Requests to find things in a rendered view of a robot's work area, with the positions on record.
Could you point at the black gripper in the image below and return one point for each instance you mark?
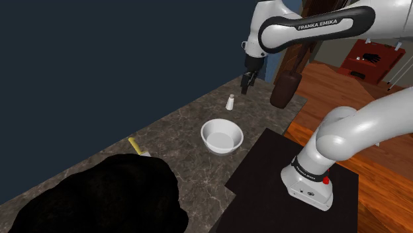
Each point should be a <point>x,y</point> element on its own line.
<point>253,63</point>

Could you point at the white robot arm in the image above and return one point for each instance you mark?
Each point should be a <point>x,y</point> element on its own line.
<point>351,129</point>

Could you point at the white salt shaker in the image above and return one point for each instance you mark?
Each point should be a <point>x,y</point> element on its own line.
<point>230,102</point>

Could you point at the white bowl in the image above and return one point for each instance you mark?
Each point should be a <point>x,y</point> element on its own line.
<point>221,136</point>

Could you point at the dark robot stand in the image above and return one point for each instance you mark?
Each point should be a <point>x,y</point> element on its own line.
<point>274,200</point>

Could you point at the red shelf unit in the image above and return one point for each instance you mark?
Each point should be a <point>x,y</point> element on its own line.
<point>371,64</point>

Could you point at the large black lumpy object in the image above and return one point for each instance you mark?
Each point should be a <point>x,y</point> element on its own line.
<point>106,196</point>

